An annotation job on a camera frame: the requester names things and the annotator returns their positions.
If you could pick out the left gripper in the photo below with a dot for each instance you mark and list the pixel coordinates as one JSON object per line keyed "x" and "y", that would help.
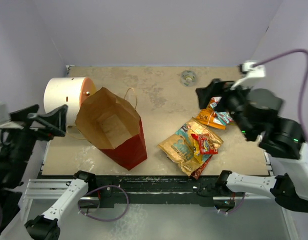
{"x": 55, "y": 121}

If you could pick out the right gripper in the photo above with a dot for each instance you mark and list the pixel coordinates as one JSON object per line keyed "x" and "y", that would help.
{"x": 215, "y": 88}

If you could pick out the orange kettle chips bag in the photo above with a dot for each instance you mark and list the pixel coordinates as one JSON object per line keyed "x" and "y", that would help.
{"x": 208, "y": 117}

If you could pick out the teal snack pack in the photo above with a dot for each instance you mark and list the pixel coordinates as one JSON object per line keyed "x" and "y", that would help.
{"x": 223, "y": 117}

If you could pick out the gold teal chips bag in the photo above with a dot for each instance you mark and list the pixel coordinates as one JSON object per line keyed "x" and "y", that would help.
{"x": 179, "y": 147}

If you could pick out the red paper bag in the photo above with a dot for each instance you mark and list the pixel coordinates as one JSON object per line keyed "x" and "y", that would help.
{"x": 113, "y": 125}

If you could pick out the dark red snack pack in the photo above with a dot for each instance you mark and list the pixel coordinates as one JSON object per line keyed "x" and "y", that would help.
{"x": 196, "y": 174}

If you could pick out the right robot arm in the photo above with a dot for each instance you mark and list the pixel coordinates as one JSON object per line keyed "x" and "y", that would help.
{"x": 256, "y": 114}

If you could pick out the clear tape roll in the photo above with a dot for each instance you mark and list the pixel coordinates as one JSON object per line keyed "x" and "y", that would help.
{"x": 188, "y": 78}

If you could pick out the white cylinder with orange end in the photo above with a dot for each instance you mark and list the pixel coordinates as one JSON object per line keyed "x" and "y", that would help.
{"x": 71, "y": 91}

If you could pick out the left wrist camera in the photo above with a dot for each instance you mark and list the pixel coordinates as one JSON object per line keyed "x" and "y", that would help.
{"x": 5, "y": 119}

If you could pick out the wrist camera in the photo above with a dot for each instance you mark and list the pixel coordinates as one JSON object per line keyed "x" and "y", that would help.
{"x": 252, "y": 75}
{"x": 5, "y": 119}

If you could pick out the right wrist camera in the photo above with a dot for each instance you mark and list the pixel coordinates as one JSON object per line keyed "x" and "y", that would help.
{"x": 252, "y": 75}

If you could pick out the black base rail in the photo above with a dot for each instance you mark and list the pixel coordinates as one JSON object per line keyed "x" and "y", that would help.
{"x": 109, "y": 190}

